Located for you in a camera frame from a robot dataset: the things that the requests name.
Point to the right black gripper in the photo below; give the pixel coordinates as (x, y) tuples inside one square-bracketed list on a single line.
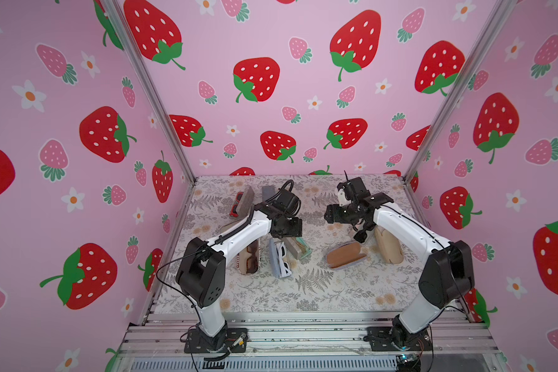
[(337, 213)]

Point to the grey case tan interior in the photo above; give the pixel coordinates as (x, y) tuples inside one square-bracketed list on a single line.
[(345, 256)]

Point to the grey case with red glasses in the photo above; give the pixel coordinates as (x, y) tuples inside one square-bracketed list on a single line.
[(242, 204)]

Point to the floral table mat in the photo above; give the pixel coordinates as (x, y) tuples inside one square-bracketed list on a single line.
[(372, 284)]

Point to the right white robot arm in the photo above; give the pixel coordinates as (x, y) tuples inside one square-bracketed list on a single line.
[(448, 272)]

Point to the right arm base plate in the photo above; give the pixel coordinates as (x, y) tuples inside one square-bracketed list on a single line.
[(398, 340)]

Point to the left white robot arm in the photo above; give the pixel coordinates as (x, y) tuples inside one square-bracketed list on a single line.
[(202, 273)]

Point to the grey case mint interior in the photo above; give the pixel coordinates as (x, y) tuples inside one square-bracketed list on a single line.
[(298, 248)]

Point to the electronics board with cables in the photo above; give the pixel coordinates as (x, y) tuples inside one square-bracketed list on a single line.
[(408, 363)]

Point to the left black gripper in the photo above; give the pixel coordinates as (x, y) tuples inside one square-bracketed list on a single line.
[(297, 229)]

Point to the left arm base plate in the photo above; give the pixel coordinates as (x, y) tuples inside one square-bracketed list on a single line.
[(226, 342)]

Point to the aluminium rail frame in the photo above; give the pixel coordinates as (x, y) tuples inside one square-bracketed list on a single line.
[(306, 341)]

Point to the light blue case white glasses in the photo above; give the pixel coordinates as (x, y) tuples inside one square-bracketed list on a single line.
[(279, 265)]

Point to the blue-grey case purple glasses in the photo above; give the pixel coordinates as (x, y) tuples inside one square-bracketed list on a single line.
[(268, 192)]

